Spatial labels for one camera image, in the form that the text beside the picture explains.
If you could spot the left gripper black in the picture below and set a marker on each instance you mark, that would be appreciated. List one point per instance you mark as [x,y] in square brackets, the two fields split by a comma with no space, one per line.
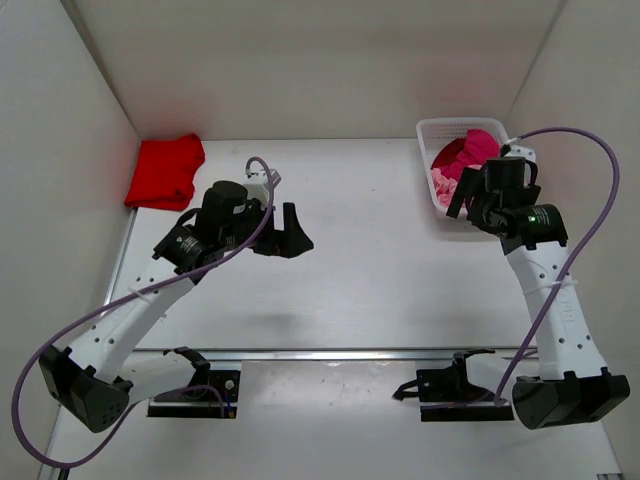
[292,238]

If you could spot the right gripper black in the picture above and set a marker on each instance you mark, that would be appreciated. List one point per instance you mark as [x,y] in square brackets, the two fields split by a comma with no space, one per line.
[465,186]

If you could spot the light pink polo shirt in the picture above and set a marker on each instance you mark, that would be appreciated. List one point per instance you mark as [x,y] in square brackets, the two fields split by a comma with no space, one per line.
[445,182]

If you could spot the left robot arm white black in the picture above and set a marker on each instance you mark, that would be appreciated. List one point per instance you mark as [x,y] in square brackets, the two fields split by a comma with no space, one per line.
[89,377]

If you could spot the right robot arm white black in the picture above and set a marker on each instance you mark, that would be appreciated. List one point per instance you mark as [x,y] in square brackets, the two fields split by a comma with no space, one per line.
[573,384]

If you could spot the magenta t shirt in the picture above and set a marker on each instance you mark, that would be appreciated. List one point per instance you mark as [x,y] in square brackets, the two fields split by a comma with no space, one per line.
[472,152]

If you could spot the dark red t shirt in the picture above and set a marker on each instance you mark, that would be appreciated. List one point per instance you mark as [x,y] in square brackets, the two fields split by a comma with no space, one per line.
[448,155]

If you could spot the white plastic basket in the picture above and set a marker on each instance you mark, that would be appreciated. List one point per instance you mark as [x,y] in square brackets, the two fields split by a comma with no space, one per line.
[435,133]

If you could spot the folded red t shirt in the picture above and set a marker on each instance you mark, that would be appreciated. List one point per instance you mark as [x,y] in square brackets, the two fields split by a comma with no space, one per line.
[164,173]

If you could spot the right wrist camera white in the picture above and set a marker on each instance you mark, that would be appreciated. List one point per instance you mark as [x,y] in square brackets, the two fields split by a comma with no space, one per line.
[515,150]

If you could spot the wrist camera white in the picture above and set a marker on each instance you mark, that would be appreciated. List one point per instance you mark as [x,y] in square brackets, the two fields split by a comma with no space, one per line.
[257,185]
[515,150]

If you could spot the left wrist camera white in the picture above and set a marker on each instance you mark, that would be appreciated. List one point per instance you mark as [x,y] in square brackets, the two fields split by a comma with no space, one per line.
[257,185]

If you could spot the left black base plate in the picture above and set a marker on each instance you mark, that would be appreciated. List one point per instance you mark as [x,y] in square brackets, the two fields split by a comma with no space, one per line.
[219,402]

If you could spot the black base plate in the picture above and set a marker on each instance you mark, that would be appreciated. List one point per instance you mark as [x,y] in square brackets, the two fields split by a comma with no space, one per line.
[219,402]
[445,396]

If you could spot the aluminium rail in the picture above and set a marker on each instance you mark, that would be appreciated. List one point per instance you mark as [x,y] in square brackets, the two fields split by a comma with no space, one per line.
[330,355]

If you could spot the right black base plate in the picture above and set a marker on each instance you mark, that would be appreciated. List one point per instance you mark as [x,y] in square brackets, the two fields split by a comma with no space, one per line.
[445,396]

